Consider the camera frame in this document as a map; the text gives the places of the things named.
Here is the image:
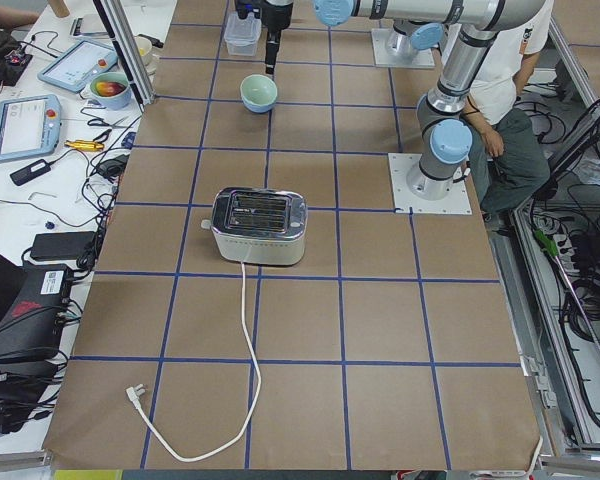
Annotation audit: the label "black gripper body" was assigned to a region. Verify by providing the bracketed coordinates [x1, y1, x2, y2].
[265, 30, 282, 63]

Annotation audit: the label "green bowl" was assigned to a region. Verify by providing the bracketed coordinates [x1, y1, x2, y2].
[240, 74, 278, 95]

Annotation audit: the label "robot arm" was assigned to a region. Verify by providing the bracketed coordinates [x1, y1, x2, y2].
[259, 1, 464, 75]
[401, 1, 553, 211]

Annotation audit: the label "blue bowl with fruit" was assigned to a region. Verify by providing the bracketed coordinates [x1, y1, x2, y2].
[89, 72, 131, 110]

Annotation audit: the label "clear plastic food container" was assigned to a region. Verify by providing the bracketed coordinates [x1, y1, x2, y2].
[224, 12, 262, 57]

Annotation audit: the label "cream toaster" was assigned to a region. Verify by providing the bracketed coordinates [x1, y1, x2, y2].
[201, 187, 308, 266]

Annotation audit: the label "black scissors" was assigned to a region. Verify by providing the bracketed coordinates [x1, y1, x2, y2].
[87, 116, 127, 143]

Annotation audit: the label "teach pendant tablet far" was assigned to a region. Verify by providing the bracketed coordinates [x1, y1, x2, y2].
[37, 40, 118, 93]

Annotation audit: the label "teach pendant tablet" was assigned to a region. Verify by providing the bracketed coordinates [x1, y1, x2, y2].
[37, 40, 118, 93]
[0, 94, 61, 163]

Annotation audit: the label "teach pendant tablet near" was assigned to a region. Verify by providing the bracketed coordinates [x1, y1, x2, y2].
[0, 94, 61, 163]

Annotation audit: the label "person in white shirt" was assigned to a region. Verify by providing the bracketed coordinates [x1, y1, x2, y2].
[463, 1, 554, 221]

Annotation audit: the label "black power adapter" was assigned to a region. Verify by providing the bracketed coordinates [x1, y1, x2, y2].
[10, 159, 51, 186]

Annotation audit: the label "black power brick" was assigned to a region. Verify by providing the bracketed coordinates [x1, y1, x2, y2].
[30, 231, 95, 261]

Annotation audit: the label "black computer box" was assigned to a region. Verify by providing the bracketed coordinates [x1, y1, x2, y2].
[0, 264, 78, 364]

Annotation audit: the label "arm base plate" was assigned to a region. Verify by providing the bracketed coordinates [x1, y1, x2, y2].
[388, 153, 472, 215]
[371, 28, 435, 69]

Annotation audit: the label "aluminium frame post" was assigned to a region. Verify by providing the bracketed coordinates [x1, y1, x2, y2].
[93, 0, 155, 107]

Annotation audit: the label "orange handled tool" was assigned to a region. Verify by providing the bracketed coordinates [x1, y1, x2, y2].
[64, 140, 105, 152]

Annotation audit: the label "white toaster power cable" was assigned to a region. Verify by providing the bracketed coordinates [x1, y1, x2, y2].
[124, 262, 263, 463]

